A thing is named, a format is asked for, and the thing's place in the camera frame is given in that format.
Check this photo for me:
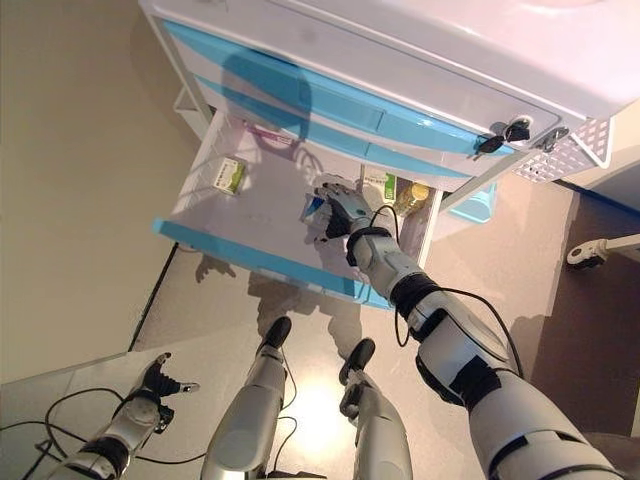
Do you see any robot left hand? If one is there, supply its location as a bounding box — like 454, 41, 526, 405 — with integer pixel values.
143, 352, 201, 401

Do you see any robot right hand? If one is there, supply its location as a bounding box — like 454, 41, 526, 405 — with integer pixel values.
304, 172, 374, 246

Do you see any white blue medicine box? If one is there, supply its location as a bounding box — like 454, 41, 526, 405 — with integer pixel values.
298, 192, 331, 224

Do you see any blue front cart drawer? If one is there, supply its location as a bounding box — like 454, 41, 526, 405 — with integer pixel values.
192, 74, 474, 181
151, 112, 446, 311
159, 19, 516, 159

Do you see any green white medicine box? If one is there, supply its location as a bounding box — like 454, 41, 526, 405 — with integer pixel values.
360, 169, 399, 201

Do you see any yellow medicine bottle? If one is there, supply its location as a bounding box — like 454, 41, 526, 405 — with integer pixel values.
392, 180, 432, 216

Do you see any pink white medicine box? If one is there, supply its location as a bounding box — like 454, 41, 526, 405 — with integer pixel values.
242, 119, 296, 151

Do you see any small green medicine box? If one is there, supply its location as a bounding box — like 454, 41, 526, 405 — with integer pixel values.
212, 156, 247, 195

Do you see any blue lidded waste bin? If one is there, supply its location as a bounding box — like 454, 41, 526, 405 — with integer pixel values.
447, 182, 499, 224

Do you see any white medical cart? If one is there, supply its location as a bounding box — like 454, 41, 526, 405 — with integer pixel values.
137, 0, 640, 311

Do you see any black key bunch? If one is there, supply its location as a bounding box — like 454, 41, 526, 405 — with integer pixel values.
472, 119, 531, 159

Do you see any silver cart side latch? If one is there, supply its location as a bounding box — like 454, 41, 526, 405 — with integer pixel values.
532, 127, 571, 151

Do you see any white mesh side basket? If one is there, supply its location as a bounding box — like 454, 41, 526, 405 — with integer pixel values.
512, 117, 614, 184

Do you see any bed caster wheel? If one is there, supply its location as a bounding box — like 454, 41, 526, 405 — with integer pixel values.
565, 238, 609, 271

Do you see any white hospital bed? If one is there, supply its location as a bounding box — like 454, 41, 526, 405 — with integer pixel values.
564, 237, 640, 271

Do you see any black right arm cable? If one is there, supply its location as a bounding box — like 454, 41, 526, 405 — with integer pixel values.
344, 203, 525, 379

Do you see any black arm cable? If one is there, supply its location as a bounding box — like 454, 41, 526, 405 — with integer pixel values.
0, 387, 221, 466
344, 203, 525, 379

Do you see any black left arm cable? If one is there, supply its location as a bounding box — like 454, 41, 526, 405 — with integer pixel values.
0, 387, 221, 466

